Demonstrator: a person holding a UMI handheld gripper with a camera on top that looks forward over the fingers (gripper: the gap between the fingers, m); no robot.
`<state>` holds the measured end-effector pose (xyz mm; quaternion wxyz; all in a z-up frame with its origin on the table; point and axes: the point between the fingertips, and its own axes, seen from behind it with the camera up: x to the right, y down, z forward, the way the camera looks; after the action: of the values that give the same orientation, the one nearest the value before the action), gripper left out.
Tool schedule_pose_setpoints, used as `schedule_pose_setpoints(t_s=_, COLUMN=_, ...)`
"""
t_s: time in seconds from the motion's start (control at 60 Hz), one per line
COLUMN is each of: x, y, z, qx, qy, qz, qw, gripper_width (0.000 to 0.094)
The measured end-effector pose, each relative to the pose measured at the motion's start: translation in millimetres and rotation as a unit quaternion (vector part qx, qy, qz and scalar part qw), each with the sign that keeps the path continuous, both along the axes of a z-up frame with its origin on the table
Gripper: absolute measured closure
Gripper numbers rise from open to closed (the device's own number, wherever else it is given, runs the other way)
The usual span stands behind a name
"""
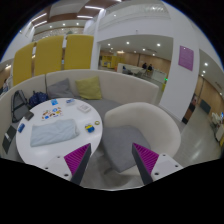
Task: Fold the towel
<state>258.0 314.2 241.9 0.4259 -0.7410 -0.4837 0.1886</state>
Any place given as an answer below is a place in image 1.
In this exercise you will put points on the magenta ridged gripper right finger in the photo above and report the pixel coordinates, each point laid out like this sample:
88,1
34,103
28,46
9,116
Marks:
145,160

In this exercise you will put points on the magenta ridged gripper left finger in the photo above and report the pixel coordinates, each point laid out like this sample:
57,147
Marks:
77,162

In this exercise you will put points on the light blue folded towel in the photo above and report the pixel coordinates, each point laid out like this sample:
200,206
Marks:
56,132

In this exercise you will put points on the white round armchair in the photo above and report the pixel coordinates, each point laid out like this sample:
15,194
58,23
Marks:
158,128

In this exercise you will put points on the grey seat cushion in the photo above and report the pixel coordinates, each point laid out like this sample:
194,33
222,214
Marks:
117,144

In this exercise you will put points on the yellow blue small box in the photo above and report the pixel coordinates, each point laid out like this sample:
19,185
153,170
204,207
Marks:
89,128

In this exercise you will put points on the round white table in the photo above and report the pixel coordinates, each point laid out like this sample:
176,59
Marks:
41,155

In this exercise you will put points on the yellow tape roll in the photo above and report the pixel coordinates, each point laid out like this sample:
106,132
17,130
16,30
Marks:
97,123

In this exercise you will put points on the clear plastic packet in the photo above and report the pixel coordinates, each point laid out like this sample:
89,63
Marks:
70,102

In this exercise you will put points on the blue card on table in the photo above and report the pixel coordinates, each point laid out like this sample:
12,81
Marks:
54,102

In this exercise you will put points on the small blue packet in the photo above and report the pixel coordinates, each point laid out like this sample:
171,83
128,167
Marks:
21,127

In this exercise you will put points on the black phone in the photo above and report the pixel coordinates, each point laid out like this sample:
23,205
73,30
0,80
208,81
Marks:
29,115

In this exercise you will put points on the black notebook on sofa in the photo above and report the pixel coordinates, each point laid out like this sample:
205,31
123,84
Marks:
8,137

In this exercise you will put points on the grey throw pillow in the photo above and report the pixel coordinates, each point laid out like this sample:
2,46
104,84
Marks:
60,89

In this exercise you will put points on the yellow-green throw pillow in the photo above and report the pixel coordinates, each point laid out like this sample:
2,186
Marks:
89,88

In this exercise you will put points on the dark blue bag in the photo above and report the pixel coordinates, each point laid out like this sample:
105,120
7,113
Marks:
37,98

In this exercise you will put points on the curved beige sofa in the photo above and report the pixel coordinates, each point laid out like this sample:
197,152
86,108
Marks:
116,87

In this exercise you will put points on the grey backpack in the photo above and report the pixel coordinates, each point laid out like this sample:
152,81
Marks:
19,106

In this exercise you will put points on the right yellow acoustic panel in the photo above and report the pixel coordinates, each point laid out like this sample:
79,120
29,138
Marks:
78,51

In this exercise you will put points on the yellow acoustic panel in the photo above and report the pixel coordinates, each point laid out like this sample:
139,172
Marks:
22,65
78,51
48,55

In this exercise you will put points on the middle yellow acoustic panel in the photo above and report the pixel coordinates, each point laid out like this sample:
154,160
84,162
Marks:
48,55

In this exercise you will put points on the left yellow acoustic panel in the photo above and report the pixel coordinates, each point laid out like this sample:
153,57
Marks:
22,65

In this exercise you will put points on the magenta wall poster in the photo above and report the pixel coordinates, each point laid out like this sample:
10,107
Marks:
186,58

